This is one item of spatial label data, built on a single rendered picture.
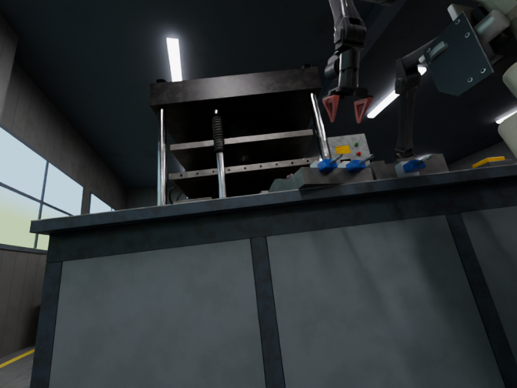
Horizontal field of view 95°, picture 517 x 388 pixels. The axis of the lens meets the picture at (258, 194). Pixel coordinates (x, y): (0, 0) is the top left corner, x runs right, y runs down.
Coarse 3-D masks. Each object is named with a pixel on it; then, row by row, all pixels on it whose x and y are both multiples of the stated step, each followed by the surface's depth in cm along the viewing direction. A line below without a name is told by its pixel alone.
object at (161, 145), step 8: (312, 96) 180; (312, 104) 179; (160, 112) 177; (312, 112) 178; (160, 120) 175; (320, 120) 174; (160, 128) 173; (320, 128) 172; (160, 136) 171; (320, 136) 171; (160, 144) 169; (320, 144) 170; (160, 152) 168; (320, 152) 170; (328, 152) 167; (160, 160) 166; (160, 168) 164; (160, 176) 162; (160, 184) 161; (160, 192) 159; (160, 200) 158
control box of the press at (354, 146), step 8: (336, 136) 185; (344, 136) 185; (352, 136) 185; (360, 136) 185; (328, 144) 184; (336, 144) 183; (344, 144) 183; (352, 144) 183; (360, 144) 183; (336, 152) 181; (344, 152) 181; (352, 152) 181; (360, 152) 179; (368, 152) 181; (344, 160) 179
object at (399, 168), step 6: (426, 156) 69; (402, 162) 77; (408, 162) 74; (414, 162) 73; (420, 162) 72; (396, 168) 80; (402, 168) 77; (408, 168) 75; (414, 168) 73; (420, 168) 73; (402, 174) 77; (408, 174) 76; (414, 174) 76
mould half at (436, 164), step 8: (384, 160) 84; (400, 160) 84; (408, 160) 84; (432, 160) 84; (440, 160) 84; (376, 168) 84; (384, 168) 84; (392, 168) 84; (424, 168) 83; (432, 168) 83; (440, 168) 83; (376, 176) 83; (384, 176) 83; (392, 176) 83
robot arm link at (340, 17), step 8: (336, 0) 74; (344, 0) 72; (336, 8) 74; (344, 8) 71; (352, 8) 72; (336, 16) 74; (344, 16) 69; (352, 16) 70; (336, 24) 73; (344, 24) 69; (352, 24) 70; (360, 24) 70; (352, 32) 69; (360, 32) 69; (344, 40) 70; (352, 40) 70; (360, 40) 71
